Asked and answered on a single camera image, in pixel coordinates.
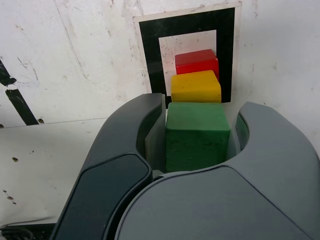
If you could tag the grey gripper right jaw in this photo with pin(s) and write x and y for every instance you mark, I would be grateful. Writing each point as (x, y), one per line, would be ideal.
(225, 205)

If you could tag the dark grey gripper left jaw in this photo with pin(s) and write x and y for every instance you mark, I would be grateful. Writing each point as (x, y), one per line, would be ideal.
(110, 180)

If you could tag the green cube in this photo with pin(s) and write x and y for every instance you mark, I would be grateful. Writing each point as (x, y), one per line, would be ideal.
(197, 140)

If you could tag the yellow cube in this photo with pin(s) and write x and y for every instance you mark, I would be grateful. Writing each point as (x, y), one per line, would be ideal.
(195, 87)

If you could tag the red cube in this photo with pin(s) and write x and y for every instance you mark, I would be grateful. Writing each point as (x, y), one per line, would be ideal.
(195, 63)

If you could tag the black tape square outline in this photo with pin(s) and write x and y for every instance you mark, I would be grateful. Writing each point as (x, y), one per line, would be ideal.
(150, 50)

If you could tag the black keyboard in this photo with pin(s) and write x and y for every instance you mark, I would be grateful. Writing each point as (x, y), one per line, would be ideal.
(37, 231)

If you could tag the black tape strip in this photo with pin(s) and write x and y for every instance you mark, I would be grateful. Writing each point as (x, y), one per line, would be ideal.
(20, 105)

